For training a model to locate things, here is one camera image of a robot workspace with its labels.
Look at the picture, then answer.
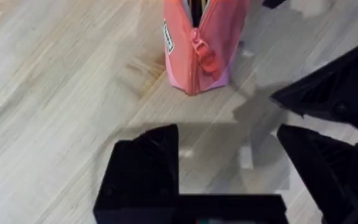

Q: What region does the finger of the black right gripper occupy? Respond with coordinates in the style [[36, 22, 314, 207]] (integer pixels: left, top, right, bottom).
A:
[[268, 34, 358, 136]]

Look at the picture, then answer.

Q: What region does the pink soft zip bag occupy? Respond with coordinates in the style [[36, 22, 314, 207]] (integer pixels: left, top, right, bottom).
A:
[[163, 0, 250, 96]]

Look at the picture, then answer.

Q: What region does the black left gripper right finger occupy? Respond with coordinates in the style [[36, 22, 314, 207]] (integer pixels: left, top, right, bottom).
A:
[[276, 124, 358, 224]]

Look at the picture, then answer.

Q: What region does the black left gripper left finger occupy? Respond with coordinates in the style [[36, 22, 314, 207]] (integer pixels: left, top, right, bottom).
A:
[[93, 124, 180, 224]]

